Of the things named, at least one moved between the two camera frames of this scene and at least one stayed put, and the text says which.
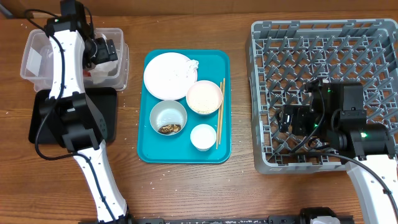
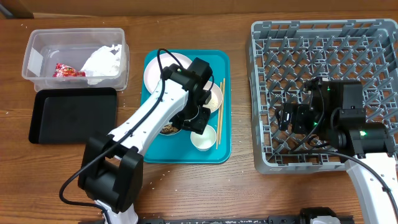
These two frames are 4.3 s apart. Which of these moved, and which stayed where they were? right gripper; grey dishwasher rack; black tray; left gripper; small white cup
Moved: left gripper
Stayed: black tray; right gripper; small white cup; grey dishwasher rack
